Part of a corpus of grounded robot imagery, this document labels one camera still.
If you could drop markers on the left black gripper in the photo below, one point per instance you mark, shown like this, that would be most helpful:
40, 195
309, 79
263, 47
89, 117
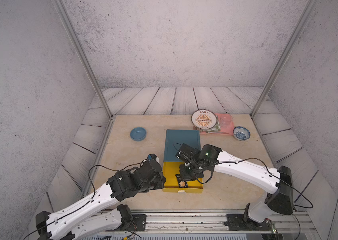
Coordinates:
160, 176

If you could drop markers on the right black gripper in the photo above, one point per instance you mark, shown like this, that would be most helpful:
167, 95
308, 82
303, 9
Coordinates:
182, 172

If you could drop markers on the yellow top drawer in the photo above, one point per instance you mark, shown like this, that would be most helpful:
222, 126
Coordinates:
171, 185

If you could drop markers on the teal drawer cabinet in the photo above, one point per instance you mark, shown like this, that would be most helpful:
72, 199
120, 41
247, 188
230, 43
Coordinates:
184, 141

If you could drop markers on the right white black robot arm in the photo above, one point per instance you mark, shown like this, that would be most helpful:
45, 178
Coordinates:
276, 183

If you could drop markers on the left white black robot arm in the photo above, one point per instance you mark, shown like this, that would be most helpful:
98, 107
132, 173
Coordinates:
102, 210

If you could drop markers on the white plate orange sunburst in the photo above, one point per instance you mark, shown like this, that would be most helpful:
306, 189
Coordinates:
204, 119

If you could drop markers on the blue ceramic dish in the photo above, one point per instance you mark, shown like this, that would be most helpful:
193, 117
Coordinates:
138, 134

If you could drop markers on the pink plastic tray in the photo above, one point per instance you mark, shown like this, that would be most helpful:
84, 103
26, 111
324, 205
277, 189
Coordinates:
217, 129

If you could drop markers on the clear glass cup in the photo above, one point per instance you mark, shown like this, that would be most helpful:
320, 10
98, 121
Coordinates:
225, 120

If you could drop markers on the blue white patterned bowl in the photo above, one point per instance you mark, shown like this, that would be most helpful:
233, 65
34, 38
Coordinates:
241, 133

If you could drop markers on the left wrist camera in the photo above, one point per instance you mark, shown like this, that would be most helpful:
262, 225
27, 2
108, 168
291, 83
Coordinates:
153, 157

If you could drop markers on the aluminium mounting rail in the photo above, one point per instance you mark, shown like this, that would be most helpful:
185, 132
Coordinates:
211, 222

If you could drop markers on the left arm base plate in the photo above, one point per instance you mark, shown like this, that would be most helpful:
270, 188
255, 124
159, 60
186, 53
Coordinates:
136, 224

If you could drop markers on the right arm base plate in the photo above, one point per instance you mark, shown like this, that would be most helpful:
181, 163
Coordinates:
239, 222

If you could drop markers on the left aluminium frame post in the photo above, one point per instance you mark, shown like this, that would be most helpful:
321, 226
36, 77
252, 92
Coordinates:
66, 21

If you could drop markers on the aluminium frame post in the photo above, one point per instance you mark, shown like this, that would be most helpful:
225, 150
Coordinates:
296, 33
66, 21

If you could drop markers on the right aluminium frame post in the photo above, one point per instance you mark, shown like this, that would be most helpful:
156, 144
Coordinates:
296, 33

